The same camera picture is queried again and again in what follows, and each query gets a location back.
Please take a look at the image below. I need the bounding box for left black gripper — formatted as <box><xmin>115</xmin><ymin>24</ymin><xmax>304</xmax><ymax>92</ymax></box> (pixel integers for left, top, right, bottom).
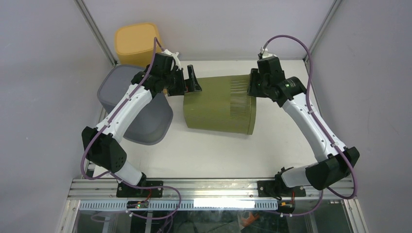
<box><xmin>163</xmin><ymin>66</ymin><xmax>202</xmax><ymax>97</ymax></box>

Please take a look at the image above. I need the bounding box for green mesh waste basket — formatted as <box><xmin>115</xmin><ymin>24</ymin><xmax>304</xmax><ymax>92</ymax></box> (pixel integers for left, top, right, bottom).
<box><xmin>183</xmin><ymin>74</ymin><xmax>257</xmax><ymax>135</ymax></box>

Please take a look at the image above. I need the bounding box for grey mesh waste basket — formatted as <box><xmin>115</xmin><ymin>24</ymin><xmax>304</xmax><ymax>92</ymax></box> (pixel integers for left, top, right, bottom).
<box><xmin>97</xmin><ymin>65</ymin><xmax>173</xmax><ymax>145</ymax></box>

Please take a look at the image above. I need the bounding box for yellow mesh waste basket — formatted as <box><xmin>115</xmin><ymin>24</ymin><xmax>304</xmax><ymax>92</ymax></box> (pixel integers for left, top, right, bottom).
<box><xmin>114</xmin><ymin>22</ymin><xmax>163</xmax><ymax>68</ymax></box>

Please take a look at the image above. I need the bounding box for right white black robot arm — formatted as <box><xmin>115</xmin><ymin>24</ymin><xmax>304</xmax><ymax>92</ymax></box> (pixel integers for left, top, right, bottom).
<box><xmin>248</xmin><ymin>56</ymin><xmax>360</xmax><ymax>199</ymax></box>

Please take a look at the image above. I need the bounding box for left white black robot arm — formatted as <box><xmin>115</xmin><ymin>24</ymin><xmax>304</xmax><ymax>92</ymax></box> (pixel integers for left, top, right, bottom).
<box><xmin>81</xmin><ymin>52</ymin><xmax>202</xmax><ymax>197</ymax></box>

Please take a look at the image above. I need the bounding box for orange object under table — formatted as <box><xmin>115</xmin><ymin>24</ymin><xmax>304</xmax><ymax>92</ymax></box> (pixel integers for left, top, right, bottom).
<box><xmin>240</xmin><ymin>211</ymin><xmax>260</xmax><ymax>227</ymax></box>

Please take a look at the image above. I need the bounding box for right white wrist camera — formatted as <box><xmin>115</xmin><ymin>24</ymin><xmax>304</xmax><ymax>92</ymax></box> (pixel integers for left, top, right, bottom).
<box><xmin>258</xmin><ymin>47</ymin><xmax>277</xmax><ymax>60</ymax></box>

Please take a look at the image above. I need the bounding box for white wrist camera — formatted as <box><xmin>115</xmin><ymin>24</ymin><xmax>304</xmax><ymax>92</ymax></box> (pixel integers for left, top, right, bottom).
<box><xmin>258</xmin><ymin>47</ymin><xmax>277</xmax><ymax>60</ymax></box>
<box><xmin>162</xmin><ymin>49</ymin><xmax>181</xmax><ymax>68</ymax></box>

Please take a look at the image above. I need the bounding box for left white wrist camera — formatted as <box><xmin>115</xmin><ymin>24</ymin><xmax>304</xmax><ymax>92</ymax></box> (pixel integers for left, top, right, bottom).
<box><xmin>162</xmin><ymin>49</ymin><xmax>181</xmax><ymax>68</ymax></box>

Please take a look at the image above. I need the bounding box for left aluminium frame post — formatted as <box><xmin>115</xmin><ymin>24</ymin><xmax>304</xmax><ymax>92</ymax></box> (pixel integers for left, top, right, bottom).
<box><xmin>74</xmin><ymin>0</ymin><xmax>118</xmax><ymax>67</ymax></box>

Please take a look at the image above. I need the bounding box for aluminium frame post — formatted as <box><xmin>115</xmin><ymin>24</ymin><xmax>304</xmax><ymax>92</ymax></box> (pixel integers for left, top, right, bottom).
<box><xmin>309</xmin><ymin>0</ymin><xmax>343</xmax><ymax>54</ymax></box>
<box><xmin>74</xmin><ymin>0</ymin><xmax>118</xmax><ymax>67</ymax></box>

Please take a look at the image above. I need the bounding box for right aluminium frame post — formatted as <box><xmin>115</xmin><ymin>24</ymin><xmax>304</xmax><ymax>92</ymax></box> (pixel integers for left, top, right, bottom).
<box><xmin>309</xmin><ymin>0</ymin><xmax>343</xmax><ymax>54</ymax></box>

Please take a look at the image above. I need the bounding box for white slotted cable duct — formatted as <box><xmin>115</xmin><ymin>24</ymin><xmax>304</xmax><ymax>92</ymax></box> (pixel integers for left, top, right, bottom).
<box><xmin>79</xmin><ymin>198</ymin><xmax>278</xmax><ymax>211</ymax></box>

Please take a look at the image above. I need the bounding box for aluminium mounting rail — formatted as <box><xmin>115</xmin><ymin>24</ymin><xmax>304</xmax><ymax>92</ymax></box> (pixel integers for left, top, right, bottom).
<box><xmin>68</xmin><ymin>177</ymin><xmax>353</xmax><ymax>200</ymax></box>

